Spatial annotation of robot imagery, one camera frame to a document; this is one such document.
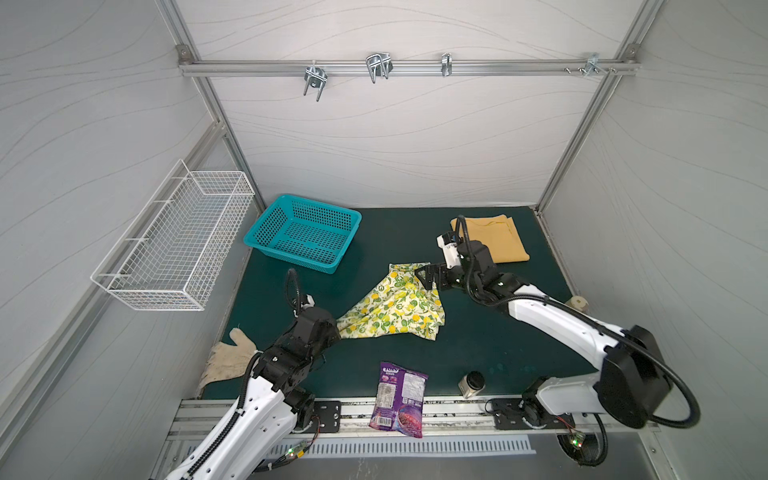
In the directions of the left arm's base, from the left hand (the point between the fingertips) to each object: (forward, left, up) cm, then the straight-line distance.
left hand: (338, 318), depth 81 cm
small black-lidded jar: (-16, -34, 0) cm, 38 cm away
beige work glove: (-9, +31, -9) cm, 33 cm away
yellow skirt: (+40, -54, -9) cm, 68 cm away
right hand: (+14, -26, +9) cm, 31 cm away
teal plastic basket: (+39, +20, -10) cm, 45 cm away
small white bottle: (+6, -68, +1) cm, 68 cm away
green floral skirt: (+7, -17, -4) cm, 19 cm away
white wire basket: (+8, +36, +21) cm, 43 cm away
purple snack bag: (-19, -17, -6) cm, 26 cm away
